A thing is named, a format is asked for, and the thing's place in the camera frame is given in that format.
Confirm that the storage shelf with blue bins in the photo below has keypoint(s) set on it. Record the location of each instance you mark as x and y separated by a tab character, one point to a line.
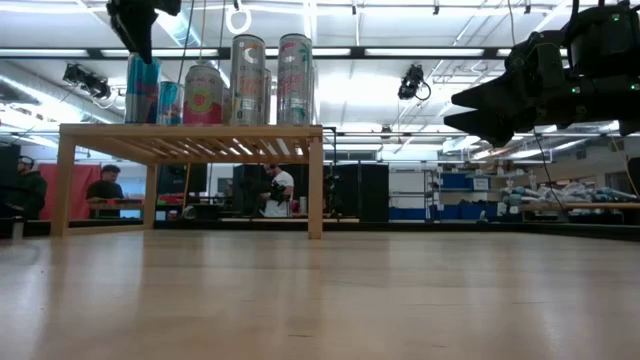
452	180

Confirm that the blue silver Red Bull can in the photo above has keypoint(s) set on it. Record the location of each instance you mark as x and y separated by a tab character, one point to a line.
171	105
142	95

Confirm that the black aluminium table frame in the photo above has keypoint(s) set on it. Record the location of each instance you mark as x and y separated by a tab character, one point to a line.
450	226

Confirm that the black background monitor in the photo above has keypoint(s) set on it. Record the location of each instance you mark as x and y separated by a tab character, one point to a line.
175	180

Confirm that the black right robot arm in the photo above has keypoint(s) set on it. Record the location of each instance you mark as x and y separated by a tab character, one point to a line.
605	45

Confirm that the black partition panel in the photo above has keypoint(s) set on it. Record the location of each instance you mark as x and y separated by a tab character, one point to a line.
367	192

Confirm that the cluttered background workbench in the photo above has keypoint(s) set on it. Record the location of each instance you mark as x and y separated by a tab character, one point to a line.
575	197

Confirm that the wooden slatted shelf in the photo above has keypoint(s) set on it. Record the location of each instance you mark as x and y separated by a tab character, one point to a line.
190	131

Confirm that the person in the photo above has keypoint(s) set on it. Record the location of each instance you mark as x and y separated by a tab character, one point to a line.
30	190
280	192
105	190

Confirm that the black overhead frame beam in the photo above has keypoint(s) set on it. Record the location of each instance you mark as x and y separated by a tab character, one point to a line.
440	52

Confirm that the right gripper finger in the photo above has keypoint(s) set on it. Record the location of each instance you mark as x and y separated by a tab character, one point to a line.
492	95
487	125

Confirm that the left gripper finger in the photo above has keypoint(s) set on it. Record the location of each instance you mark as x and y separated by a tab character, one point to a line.
140	37

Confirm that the black ceiling-mounted device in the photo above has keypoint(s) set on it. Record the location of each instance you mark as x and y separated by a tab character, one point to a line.
90	82

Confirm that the red cloth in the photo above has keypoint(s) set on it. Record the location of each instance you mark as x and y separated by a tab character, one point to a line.
75	190

